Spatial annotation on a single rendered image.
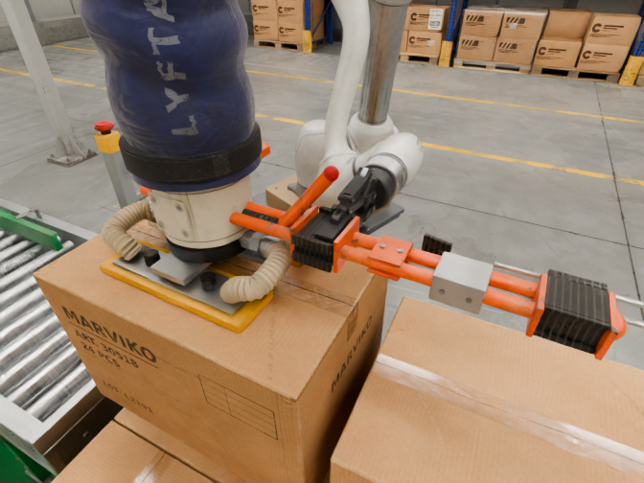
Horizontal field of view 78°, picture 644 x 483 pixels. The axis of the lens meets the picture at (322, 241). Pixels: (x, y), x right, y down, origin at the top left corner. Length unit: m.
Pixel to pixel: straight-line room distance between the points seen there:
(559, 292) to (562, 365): 0.34
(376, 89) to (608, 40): 6.55
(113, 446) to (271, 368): 0.72
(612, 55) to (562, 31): 0.91
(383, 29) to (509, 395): 0.97
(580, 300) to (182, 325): 0.58
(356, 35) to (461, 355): 0.73
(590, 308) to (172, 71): 0.59
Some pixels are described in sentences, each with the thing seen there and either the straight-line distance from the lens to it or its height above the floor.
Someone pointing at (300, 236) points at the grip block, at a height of 1.22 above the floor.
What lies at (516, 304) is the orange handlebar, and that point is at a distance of 0.56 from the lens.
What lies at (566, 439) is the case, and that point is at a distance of 0.80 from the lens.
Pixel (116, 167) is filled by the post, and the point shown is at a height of 0.87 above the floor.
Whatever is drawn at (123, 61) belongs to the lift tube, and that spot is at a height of 1.46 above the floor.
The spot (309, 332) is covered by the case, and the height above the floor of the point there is 1.07.
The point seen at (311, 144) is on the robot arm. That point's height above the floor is 1.05.
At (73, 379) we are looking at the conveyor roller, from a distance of 1.45.
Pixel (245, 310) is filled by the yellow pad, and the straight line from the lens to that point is 0.68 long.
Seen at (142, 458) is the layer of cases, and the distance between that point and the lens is 1.22.
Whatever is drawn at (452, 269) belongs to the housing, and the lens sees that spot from 0.57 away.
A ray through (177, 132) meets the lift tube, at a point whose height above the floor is 1.37.
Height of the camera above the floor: 1.57
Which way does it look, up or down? 36 degrees down
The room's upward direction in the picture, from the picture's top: straight up
